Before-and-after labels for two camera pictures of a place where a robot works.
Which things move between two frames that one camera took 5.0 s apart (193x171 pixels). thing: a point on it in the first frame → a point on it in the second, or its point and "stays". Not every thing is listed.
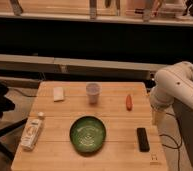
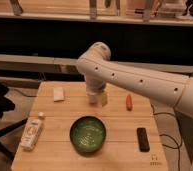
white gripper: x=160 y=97 → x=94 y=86
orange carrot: x=129 y=102 stays
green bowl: x=87 y=133 stays
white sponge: x=58 y=93 stays
